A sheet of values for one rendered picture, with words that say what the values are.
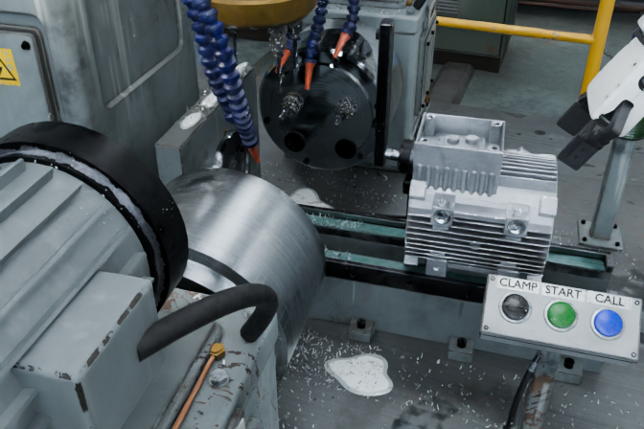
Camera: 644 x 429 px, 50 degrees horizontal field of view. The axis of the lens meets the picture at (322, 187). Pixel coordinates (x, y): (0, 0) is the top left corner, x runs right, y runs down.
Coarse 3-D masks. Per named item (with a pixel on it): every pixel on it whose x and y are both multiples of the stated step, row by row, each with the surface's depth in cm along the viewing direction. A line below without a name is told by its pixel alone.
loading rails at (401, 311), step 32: (320, 224) 118; (352, 224) 118; (384, 224) 118; (352, 256) 111; (384, 256) 118; (576, 256) 111; (608, 256) 109; (320, 288) 112; (352, 288) 110; (384, 288) 108; (416, 288) 106; (448, 288) 105; (480, 288) 103; (352, 320) 112; (384, 320) 112; (416, 320) 110; (448, 320) 108; (480, 320) 106; (448, 352) 107; (512, 352) 108
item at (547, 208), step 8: (416, 184) 97; (424, 184) 97; (416, 192) 97; (424, 192) 97; (544, 200) 94; (552, 200) 93; (544, 208) 93; (552, 208) 93; (544, 216) 95; (552, 216) 94; (408, 256) 104; (408, 264) 104; (416, 264) 103; (528, 280) 100; (536, 280) 100
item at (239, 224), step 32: (192, 192) 81; (224, 192) 81; (256, 192) 83; (192, 224) 76; (224, 224) 77; (256, 224) 79; (288, 224) 82; (192, 256) 72; (224, 256) 73; (256, 256) 76; (288, 256) 80; (320, 256) 87; (192, 288) 71; (224, 288) 72; (288, 288) 78; (288, 320) 77; (288, 352) 77
